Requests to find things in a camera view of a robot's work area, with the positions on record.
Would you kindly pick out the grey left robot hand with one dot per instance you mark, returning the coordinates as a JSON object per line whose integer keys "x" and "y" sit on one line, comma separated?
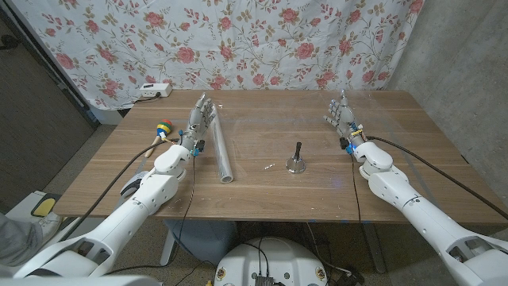
{"x": 198, "y": 123}

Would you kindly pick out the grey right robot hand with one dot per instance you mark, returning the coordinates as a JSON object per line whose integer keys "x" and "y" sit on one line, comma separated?
{"x": 345, "y": 119}

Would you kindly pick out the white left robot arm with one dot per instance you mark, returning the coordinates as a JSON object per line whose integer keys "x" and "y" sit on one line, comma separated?
{"x": 131, "y": 214}

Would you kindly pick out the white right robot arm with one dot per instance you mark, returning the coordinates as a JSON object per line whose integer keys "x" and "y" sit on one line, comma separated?
{"x": 416, "y": 206}

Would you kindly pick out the colourful striped wooden maraca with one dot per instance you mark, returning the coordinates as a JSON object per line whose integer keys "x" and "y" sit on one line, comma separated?
{"x": 164, "y": 128}

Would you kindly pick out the clear cling film roll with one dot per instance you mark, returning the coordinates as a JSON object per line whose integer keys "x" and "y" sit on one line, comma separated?
{"x": 222, "y": 155}

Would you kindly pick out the white and black gamepad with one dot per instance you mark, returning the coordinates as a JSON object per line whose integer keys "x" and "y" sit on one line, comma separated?
{"x": 131, "y": 184}

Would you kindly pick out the white power strip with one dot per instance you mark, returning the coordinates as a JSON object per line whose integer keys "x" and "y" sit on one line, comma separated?
{"x": 155, "y": 90}

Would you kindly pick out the grey flat strip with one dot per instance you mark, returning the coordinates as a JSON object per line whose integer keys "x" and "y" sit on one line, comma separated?
{"x": 139, "y": 167}

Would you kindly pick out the small white scrap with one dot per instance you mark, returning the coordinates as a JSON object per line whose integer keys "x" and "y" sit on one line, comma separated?
{"x": 269, "y": 166}

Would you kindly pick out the floral rose backdrop cloth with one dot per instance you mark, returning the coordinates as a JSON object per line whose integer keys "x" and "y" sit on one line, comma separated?
{"x": 238, "y": 39}

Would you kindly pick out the grey stool with white leg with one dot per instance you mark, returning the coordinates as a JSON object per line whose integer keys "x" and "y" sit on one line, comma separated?
{"x": 202, "y": 238}

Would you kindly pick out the grey table leg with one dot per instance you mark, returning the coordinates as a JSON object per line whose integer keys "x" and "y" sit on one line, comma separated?
{"x": 375, "y": 250}

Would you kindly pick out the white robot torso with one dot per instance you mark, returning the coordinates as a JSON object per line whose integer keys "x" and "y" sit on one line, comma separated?
{"x": 278, "y": 262}

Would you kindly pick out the black power adapter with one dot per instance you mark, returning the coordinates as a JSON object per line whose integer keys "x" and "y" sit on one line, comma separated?
{"x": 351, "y": 279}

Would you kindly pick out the white shoe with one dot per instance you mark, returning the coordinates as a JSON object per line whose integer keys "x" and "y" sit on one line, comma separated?
{"x": 49, "y": 224}

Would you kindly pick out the grey trouser leg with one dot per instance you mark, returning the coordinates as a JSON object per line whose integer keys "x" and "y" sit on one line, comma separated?
{"x": 18, "y": 240}

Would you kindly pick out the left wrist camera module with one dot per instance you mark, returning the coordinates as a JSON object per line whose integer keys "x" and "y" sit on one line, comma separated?
{"x": 198, "y": 148}

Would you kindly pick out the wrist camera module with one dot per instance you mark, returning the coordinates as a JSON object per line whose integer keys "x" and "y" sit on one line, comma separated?
{"x": 198, "y": 148}
{"x": 346, "y": 145}

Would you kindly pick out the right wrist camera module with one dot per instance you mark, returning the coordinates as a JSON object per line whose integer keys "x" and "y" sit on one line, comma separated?
{"x": 346, "y": 145}

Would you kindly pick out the black door frame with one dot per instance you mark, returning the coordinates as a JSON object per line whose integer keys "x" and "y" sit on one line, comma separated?
{"x": 51, "y": 67}

